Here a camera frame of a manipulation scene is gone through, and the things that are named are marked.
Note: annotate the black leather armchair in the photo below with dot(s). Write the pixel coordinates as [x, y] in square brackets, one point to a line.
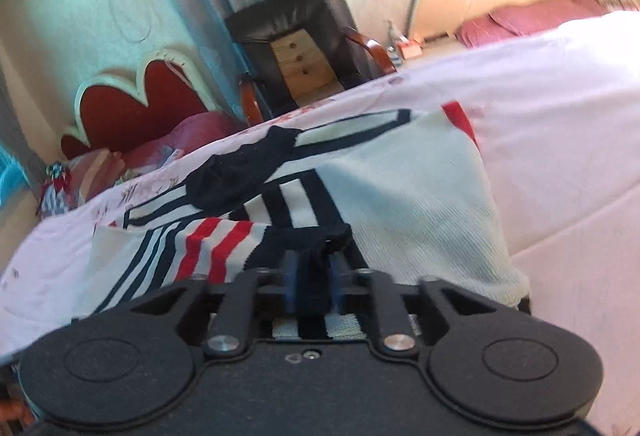
[280, 15]

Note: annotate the dark pink pillow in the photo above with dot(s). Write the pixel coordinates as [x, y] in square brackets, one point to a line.
[200, 130]

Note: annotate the red heart-shaped headboard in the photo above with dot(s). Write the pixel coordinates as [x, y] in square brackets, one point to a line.
[125, 105]

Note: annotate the pink floral blanket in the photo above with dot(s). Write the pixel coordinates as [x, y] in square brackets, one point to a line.
[550, 115]

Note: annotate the small wooden drawer cabinet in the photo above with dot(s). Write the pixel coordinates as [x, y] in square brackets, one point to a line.
[300, 60]

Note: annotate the striped knit sweater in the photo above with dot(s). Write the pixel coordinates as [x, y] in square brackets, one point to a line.
[410, 196]

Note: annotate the striped folded pillow pile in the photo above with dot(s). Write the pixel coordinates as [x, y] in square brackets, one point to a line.
[95, 170]

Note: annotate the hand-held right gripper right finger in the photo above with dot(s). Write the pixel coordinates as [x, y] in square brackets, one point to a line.
[336, 283]

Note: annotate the pink tissue box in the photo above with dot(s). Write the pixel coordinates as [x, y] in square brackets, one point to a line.
[410, 49]

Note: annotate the light pink pillow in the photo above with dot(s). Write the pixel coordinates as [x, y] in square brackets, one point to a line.
[500, 23]

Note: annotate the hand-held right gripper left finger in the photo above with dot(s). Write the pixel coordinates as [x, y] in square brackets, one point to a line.
[291, 283]

